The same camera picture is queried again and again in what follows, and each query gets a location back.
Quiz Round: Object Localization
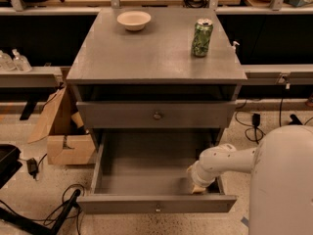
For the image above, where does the black bin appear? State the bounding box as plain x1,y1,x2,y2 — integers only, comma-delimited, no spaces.
0,144,22,188

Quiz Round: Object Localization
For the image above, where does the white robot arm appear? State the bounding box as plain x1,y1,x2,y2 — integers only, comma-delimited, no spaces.
188,125,313,235

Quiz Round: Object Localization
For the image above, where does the grey drawer cabinet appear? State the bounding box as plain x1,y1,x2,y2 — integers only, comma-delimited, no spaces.
67,7,246,147

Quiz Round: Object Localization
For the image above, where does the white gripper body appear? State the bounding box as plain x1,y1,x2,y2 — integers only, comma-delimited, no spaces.
187,161,218,188

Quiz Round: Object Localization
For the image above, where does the black power adapter left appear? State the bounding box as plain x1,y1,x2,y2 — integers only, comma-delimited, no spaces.
26,155,47,178

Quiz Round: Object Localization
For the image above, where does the clear sanitizer bottle left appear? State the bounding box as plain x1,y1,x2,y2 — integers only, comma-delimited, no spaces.
0,50,16,71

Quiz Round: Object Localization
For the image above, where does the black power adapter right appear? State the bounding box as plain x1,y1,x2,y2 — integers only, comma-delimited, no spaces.
234,111,266,145

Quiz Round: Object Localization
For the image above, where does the grey bench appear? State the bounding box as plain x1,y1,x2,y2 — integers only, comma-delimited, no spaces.
242,64,313,85
0,67,63,88

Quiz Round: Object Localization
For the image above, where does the open cardboard box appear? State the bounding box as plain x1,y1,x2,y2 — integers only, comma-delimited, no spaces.
26,67,98,166

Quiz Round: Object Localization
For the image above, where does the black stand with cables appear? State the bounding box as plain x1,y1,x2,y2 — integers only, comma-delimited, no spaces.
0,183,86,235

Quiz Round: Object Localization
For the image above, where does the white paper bowl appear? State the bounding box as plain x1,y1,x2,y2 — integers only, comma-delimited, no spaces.
117,11,151,31

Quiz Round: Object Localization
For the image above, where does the grey drawer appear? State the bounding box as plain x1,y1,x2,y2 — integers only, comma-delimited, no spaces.
77,131,237,214
77,101,236,128

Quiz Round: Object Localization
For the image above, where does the clear sanitizer bottle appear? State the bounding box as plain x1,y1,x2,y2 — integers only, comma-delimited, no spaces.
12,49,32,72
0,50,16,71

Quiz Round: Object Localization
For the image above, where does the grey top drawer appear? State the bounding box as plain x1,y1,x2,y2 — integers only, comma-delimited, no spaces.
77,101,236,128

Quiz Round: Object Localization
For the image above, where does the black power adapter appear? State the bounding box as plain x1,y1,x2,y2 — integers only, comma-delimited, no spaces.
234,111,266,145
26,155,47,178

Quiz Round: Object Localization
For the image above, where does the green soda can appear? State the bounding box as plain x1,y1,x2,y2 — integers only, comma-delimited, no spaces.
192,19,213,57

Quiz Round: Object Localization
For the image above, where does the clear sanitizer bottle right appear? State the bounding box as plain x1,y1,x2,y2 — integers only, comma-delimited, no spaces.
12,49,32,72

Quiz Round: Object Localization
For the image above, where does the grey bench left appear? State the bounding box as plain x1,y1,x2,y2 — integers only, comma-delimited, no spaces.
0,67,63,88

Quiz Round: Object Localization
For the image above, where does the small white pump bottle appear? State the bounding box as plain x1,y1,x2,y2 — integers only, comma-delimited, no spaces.
232,41,240,54

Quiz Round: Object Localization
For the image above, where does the grey bench right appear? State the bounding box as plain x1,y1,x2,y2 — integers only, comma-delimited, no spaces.
242,64,313,85

